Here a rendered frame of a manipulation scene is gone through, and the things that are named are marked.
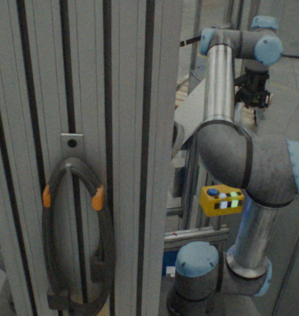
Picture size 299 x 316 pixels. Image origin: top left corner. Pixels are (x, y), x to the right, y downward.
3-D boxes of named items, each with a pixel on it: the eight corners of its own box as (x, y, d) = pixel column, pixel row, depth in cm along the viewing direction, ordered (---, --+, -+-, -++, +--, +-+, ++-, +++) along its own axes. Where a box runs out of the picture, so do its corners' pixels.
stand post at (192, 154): (179, 267, 272) (196, 116, 211) (183, 277, 265) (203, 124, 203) (172, 268, 271) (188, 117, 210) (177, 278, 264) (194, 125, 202)
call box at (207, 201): (232, 200, 181) (235, 182, 175) (240, 215, 173) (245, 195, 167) (198, 205, 177) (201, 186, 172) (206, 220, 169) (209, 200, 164)
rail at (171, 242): (223, 236, 188) (225, 223, 184) (227, 242, 185) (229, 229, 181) (26, 265, 168) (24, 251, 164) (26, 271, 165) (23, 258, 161)
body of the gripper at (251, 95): (246, 111, 124) (253, 74, 118) (235, 100, 131) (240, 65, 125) (268, 110, 126) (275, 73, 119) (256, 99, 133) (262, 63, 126)
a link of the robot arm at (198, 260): (174, 266, 125) (177, 234, 117) (217, 271, 124) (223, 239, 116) (171, 297, 115) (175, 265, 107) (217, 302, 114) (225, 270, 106)
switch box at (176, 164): (196, 195, 240) (200, 165, 229) (172, 198, 237) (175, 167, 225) (191, 186, 248) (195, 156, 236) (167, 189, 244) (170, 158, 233)
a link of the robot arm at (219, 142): (188, 192, 90) (200, 48, 117) (237, 197, 89) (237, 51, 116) (192, 165, 80) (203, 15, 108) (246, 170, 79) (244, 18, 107)
